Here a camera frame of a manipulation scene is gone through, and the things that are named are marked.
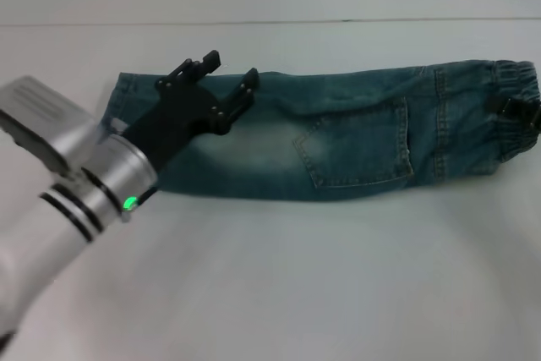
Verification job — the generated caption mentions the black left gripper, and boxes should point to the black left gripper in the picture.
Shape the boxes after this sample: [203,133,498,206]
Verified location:
[121,49,260,168]

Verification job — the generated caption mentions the blue denim shorts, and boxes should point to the blue denim shorts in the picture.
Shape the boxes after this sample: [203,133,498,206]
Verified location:
[107,58,541,194]

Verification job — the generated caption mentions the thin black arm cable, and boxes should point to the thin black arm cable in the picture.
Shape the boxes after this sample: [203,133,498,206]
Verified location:
[134,189,159,209]

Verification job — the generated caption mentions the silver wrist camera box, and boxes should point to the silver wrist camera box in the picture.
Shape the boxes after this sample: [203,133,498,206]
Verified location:
[0,75,96,178]

